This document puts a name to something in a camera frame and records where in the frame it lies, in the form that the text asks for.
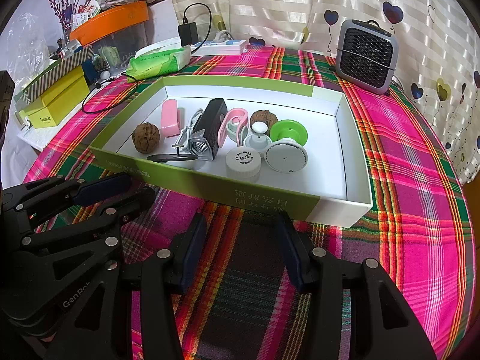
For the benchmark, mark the clear bin with orange lid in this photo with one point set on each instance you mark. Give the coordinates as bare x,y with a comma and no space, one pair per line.
112,18

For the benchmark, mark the black power adapter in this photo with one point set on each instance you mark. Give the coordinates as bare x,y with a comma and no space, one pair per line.
187,33

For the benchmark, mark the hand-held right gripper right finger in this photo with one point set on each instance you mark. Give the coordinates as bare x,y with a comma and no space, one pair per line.
292,255

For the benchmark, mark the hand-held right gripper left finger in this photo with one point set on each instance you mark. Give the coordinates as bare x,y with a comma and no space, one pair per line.
195,255

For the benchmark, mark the small white ball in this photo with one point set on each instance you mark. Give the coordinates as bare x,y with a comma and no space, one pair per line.
106,74

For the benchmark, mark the pink and grey clip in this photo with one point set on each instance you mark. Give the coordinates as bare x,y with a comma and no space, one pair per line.
232,120

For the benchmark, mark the white round jar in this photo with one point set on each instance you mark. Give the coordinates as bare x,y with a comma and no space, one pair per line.
243,163

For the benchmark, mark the green tissue pack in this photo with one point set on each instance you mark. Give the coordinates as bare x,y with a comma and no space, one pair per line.
159,63

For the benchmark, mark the white power strip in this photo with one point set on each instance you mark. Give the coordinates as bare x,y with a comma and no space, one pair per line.
221,47

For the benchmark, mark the brown walnut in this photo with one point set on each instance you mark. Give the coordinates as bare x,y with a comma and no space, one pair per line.
263,117
146,138

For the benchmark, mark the grey fan heater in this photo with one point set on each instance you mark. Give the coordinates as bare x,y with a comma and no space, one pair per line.
365,58

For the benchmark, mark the striped curtain with hearts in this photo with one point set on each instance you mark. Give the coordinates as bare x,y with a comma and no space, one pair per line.
300,7

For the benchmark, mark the black bike light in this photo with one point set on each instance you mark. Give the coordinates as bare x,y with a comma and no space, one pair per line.
212,127

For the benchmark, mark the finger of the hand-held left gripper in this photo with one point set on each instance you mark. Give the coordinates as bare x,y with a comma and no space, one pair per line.
101,188
131,202

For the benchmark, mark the green and white cardboard box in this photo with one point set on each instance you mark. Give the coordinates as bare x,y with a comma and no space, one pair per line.
330,157

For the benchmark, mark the green and white suction holder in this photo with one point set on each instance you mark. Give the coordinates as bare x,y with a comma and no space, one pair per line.
288,150

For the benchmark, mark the black round disc gadget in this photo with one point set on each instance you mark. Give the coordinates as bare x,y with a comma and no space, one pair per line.
168,158

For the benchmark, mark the purple flower branches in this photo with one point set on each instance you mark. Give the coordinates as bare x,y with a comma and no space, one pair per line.
58,3

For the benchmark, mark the yellow cardboard box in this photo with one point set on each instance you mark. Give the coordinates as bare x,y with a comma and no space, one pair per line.
56,97

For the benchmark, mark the striped box lid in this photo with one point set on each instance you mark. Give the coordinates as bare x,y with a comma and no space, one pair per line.
52,71

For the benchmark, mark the pink rectangular case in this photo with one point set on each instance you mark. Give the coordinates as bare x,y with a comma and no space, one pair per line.
170,118

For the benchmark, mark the plaid tablecloth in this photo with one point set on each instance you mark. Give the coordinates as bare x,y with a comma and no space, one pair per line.
393,213

